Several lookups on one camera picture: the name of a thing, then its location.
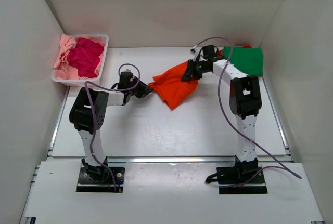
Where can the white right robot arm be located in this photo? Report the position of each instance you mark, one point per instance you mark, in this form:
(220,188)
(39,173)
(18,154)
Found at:
(244,94)

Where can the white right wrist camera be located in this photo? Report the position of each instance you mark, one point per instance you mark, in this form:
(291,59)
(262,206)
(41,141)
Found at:
(195,51)

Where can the white plastic basket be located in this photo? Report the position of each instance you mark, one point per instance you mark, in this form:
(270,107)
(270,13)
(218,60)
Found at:
(78,78)

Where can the magenta t-shirt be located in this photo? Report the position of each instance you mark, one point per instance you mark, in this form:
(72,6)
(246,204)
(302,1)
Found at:
(86,57)

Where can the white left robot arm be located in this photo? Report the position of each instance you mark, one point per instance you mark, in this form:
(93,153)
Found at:
(88,112)

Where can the folded red t-shirt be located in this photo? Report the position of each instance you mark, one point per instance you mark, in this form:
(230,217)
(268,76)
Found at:
(220,51)

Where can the orange t-shirt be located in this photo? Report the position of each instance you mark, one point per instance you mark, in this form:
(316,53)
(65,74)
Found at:
(170,87)

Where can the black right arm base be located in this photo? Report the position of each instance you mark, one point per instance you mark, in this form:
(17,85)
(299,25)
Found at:
(240,178)

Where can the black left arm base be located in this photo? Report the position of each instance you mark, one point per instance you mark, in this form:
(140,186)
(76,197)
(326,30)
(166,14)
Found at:
(99,179)

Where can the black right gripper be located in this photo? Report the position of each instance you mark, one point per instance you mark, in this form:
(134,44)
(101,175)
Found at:
(191,71)

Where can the folded green t-shirt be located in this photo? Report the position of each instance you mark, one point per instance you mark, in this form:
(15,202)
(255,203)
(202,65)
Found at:
(248,60)

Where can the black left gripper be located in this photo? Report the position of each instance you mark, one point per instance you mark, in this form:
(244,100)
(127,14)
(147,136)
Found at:
(144,90)

